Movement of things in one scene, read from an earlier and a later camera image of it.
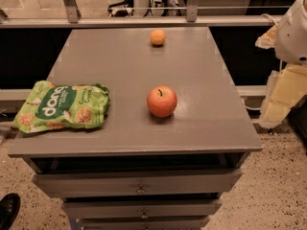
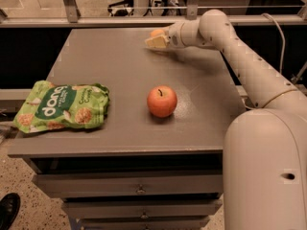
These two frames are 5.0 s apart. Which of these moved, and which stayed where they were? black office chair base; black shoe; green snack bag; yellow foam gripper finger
Moved: yellow foam gripper finger
Stayed: green snack bag; black shoe; black office chair base
